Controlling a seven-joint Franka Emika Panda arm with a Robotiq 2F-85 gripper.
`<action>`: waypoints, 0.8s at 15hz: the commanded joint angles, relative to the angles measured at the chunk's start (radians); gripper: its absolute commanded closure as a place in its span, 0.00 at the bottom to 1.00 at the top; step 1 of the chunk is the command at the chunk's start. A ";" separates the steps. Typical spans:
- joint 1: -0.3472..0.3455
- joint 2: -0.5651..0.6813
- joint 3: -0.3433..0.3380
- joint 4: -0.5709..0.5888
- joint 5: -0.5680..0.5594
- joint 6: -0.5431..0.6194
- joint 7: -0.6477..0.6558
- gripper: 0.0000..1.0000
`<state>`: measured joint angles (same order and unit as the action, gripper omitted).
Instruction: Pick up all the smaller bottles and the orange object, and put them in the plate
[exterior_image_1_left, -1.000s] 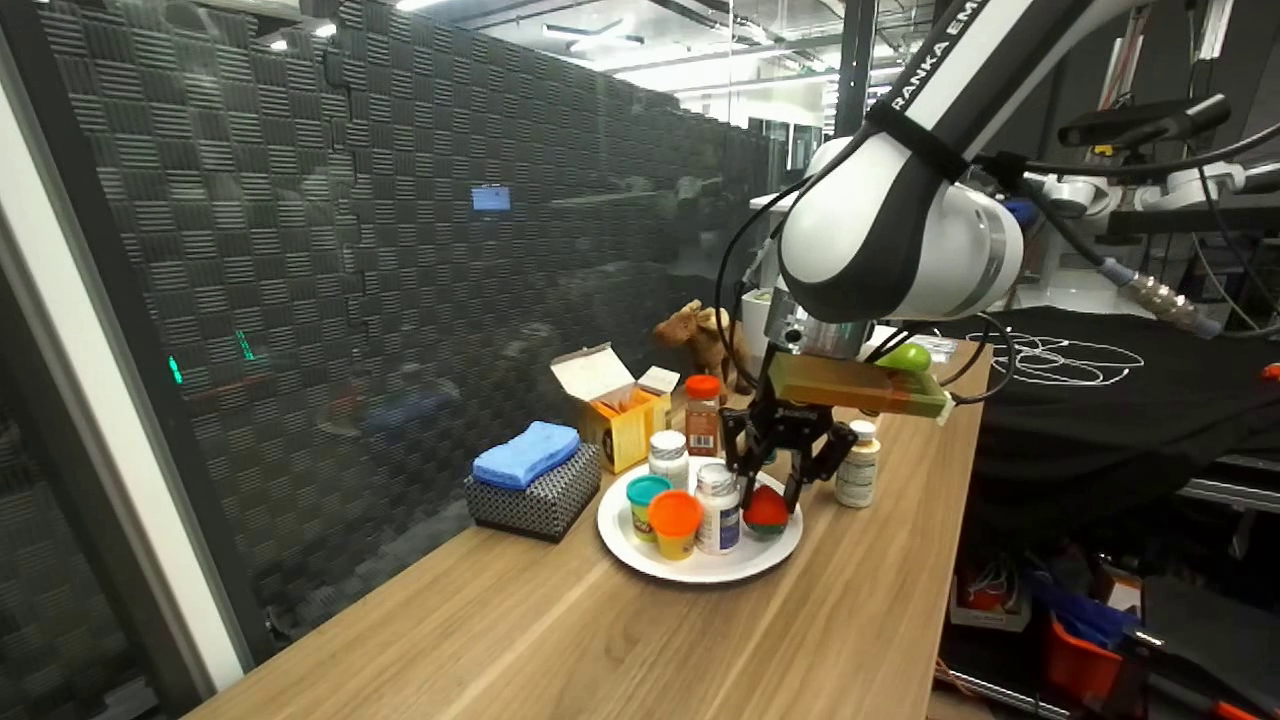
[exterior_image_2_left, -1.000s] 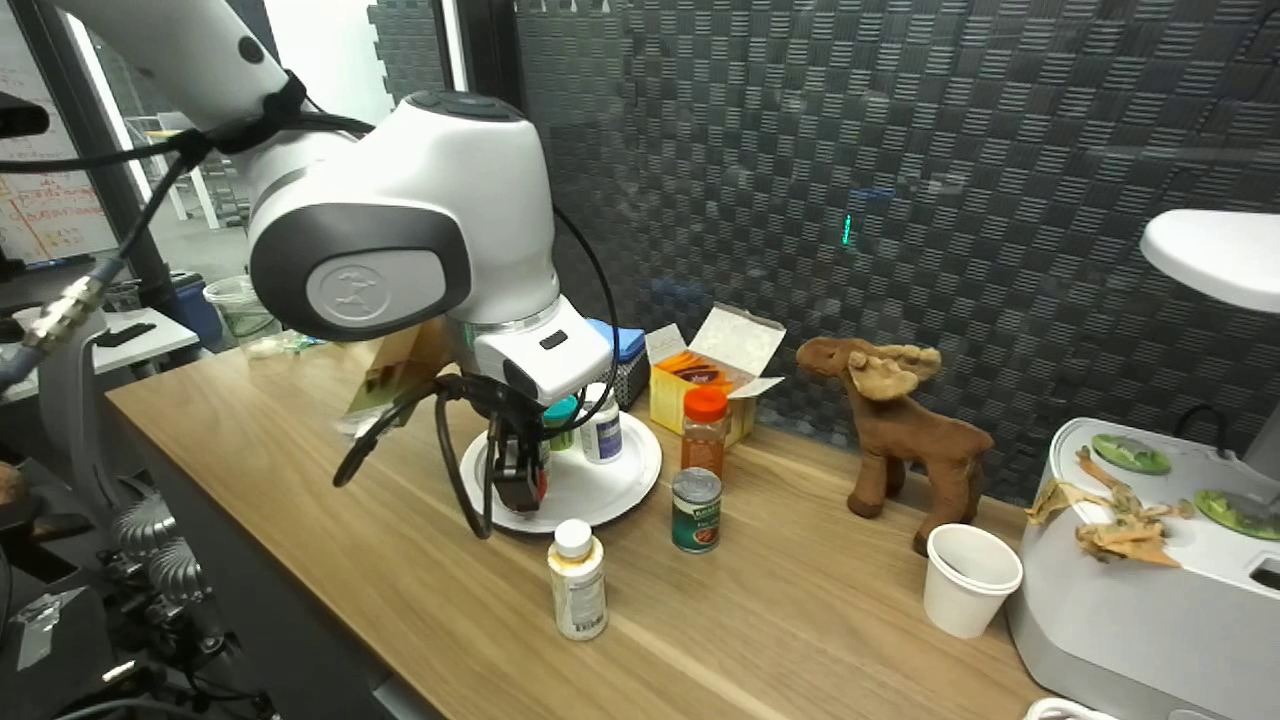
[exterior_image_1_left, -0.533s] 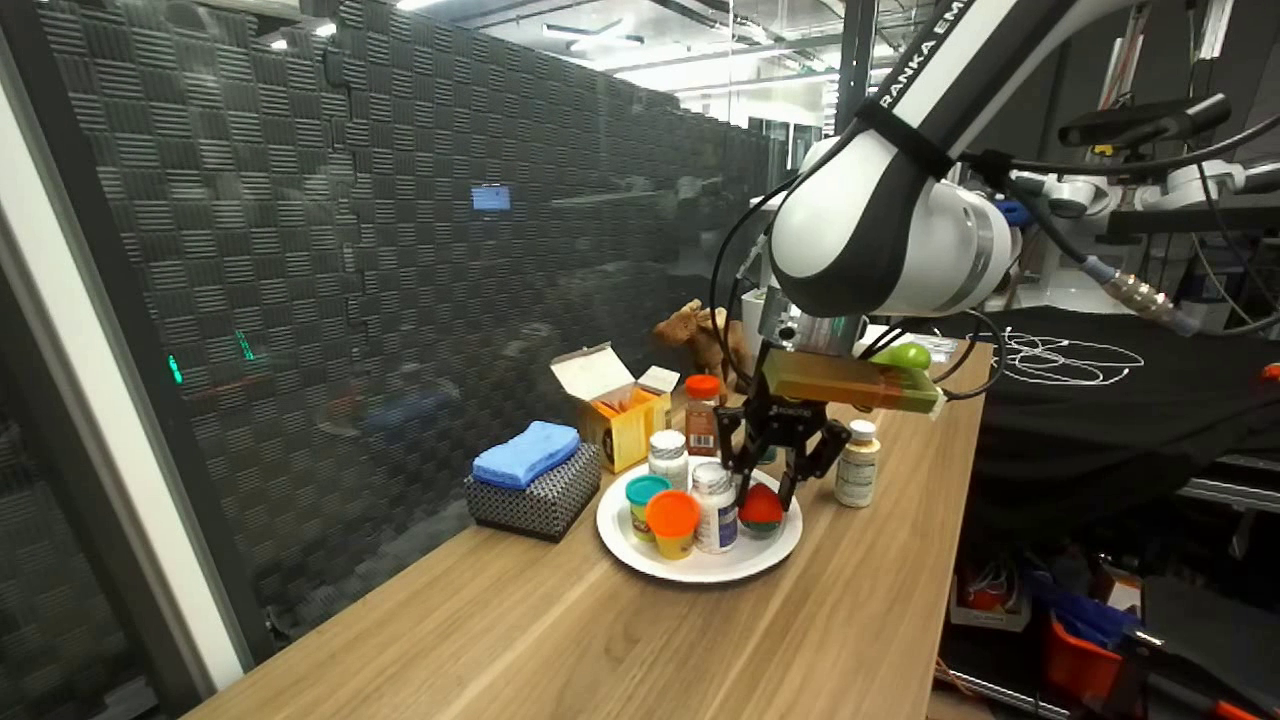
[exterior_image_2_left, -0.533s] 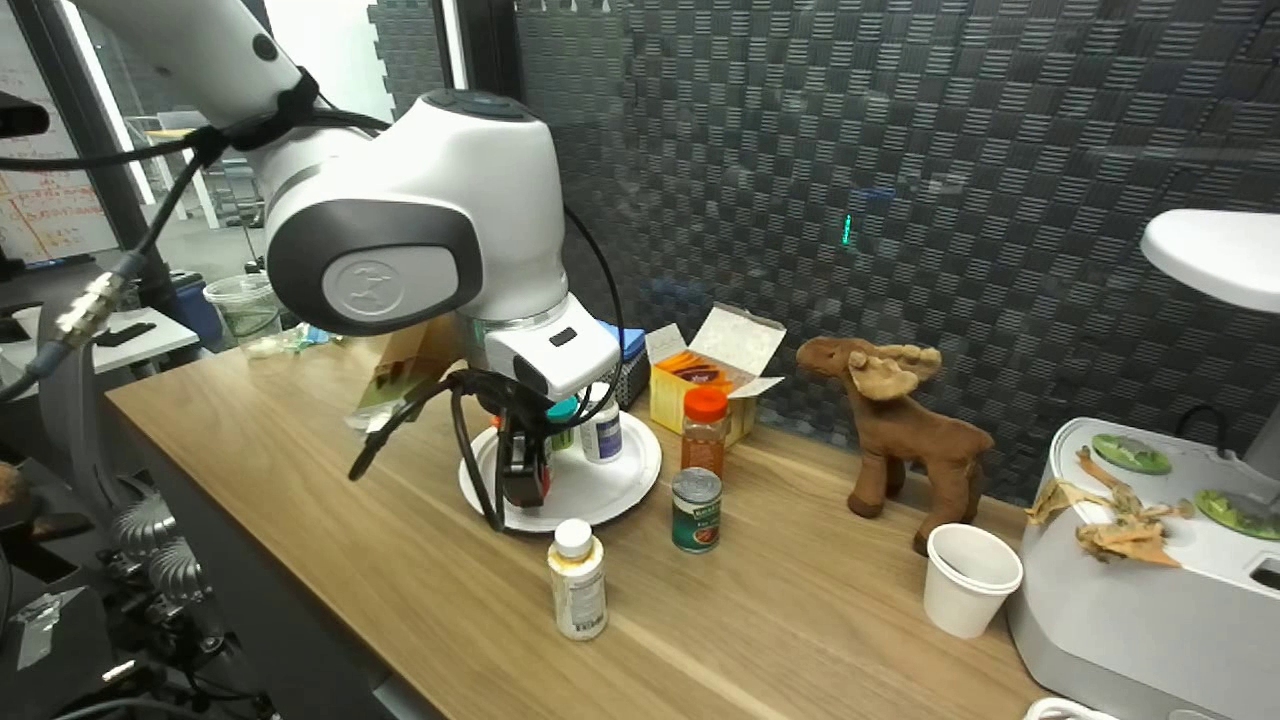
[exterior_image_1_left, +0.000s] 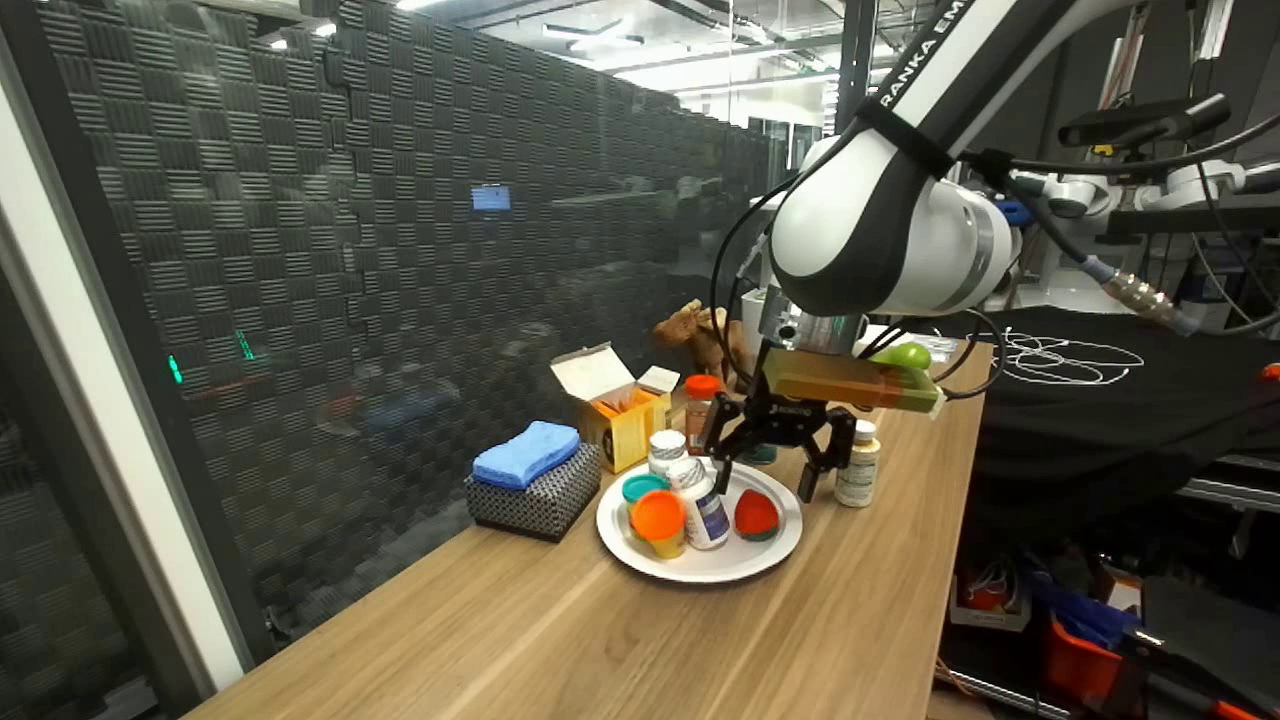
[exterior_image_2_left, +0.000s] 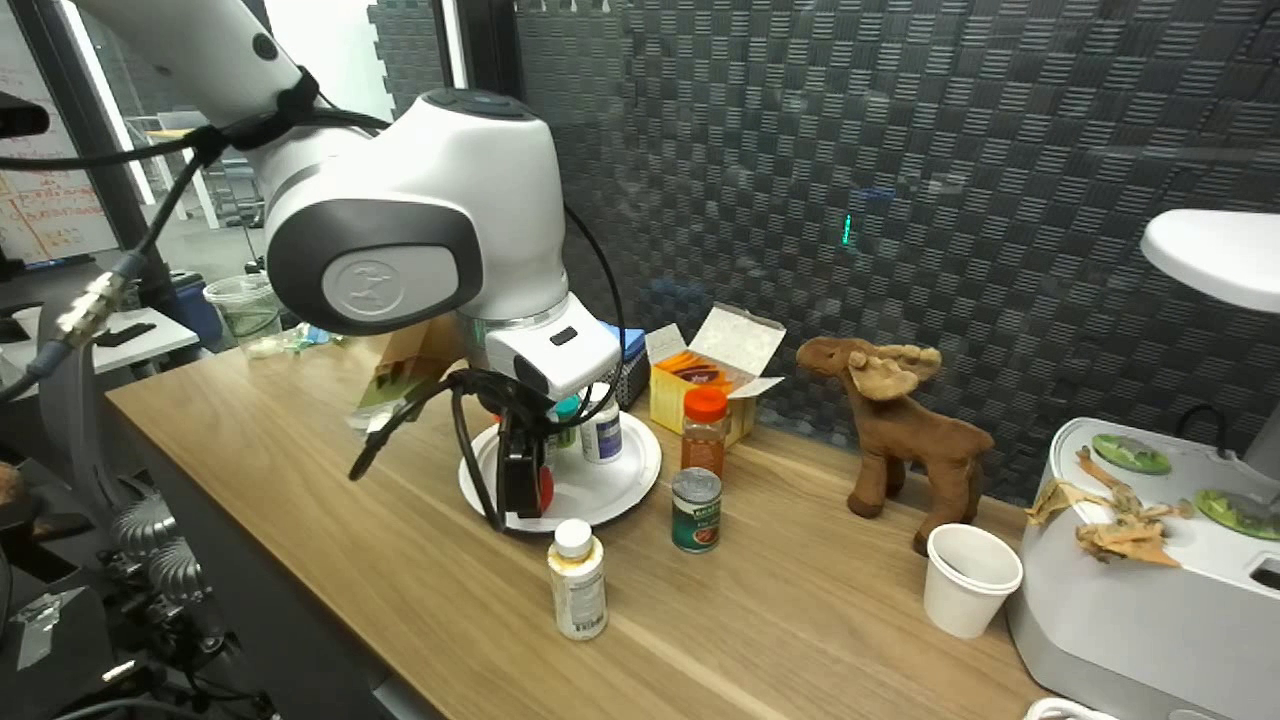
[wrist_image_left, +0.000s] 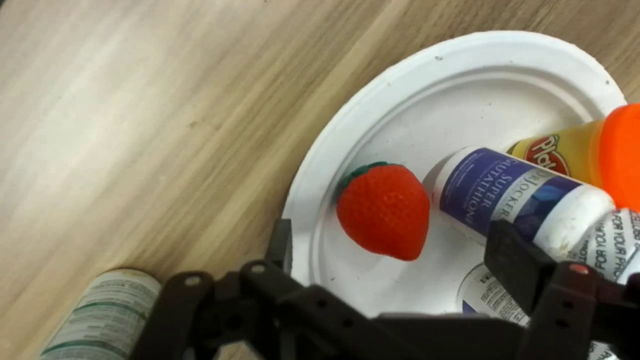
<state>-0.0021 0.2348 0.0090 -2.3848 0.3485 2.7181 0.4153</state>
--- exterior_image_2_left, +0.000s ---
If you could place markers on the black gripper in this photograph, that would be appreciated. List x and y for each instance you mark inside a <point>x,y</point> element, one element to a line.
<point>523,401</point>

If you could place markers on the small tub teal lid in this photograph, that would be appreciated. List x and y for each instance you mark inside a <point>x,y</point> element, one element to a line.
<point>570,417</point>

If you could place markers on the spice bottle orange lid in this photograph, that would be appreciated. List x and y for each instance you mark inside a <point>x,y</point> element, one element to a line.
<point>705,433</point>

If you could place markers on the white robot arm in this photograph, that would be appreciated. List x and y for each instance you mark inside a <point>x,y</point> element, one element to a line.
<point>412,214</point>

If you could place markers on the white paper plate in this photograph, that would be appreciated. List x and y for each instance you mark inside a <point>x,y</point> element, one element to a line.
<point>600,487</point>

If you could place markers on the tall cream supplement bottle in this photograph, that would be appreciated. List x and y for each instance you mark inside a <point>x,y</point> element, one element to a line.
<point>577,585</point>

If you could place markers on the grey patterned block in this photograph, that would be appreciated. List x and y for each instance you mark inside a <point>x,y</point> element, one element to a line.
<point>635,386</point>

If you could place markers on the flat card on wrist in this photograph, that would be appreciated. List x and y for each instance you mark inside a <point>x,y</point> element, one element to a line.
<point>407,366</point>

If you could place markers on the blue sponge cloth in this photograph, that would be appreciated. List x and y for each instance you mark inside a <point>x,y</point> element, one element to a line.
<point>631,340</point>

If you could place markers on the green food can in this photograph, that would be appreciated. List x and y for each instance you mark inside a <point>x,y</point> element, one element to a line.
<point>698,515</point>

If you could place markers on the open yellow cardboard box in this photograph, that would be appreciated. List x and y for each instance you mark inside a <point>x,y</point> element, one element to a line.
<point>705,380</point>

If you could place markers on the clear plastic container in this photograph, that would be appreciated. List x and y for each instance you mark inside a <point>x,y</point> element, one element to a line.
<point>240,307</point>

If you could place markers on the black tripod equipment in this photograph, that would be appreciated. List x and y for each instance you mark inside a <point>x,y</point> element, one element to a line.
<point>145,601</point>

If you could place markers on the white paper cup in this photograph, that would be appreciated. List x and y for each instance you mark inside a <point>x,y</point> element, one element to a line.
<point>969,585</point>

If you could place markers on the black slanted pole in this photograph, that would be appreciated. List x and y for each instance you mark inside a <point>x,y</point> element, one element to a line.
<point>81,122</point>

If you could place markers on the dried brown leaf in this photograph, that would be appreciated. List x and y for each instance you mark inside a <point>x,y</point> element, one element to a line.
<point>1120,534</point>

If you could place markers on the green round disc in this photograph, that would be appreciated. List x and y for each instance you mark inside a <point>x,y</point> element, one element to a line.
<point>1240,517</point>
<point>1133,457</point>

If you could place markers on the white grey appliance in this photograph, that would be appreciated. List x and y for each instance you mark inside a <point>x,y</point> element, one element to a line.
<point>1147,627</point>

